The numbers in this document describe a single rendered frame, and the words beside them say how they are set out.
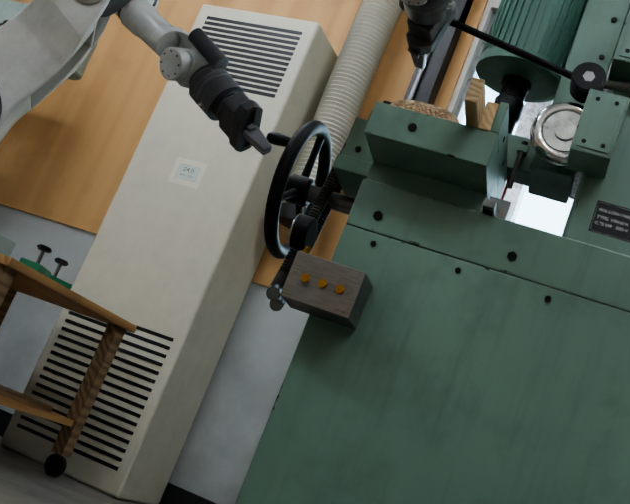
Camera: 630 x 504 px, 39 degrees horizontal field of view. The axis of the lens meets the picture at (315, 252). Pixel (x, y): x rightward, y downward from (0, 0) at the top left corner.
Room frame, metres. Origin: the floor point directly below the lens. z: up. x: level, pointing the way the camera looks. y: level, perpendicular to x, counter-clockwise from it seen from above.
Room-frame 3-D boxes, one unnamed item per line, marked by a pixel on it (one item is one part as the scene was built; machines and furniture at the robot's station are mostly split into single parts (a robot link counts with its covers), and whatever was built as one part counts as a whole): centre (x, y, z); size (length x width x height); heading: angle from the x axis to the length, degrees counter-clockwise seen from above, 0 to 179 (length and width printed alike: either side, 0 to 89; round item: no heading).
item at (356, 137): (1.69, -0.06, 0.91); 0.15 x 0.14 x 0.09; 163
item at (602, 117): (1.45, -0.38, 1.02); 0.09 x 0.07 x 0.12; 163
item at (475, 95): (1.55, -0.22, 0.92); 0.60 x 0.02 x 0.04; 163
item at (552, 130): (1.50, -0.34, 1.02); 0.12 x 0.03 x 0.12; 73
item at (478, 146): (1.67, -0.14, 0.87); 0.61 x 0.30 x 0.06; 163
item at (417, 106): (1.42, -0.09, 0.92); 0.14 x 0.09 x 0.04; 73
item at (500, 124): (1.62, -0.28, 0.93); 0.60 x 0.02 x 0.06; 163
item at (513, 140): (1.65, -0.27, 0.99); 0.14 x 0.07 x 0.09; 73
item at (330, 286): (1.44, -0.04, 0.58); 0.12 x 0.08 x 0.08; 73
